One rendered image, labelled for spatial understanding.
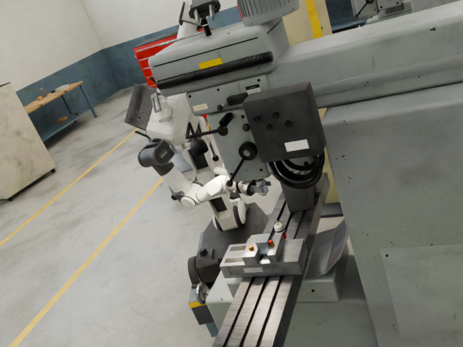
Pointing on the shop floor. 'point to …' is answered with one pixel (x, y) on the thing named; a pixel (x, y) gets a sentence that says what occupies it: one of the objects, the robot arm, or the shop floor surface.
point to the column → (404, 209)
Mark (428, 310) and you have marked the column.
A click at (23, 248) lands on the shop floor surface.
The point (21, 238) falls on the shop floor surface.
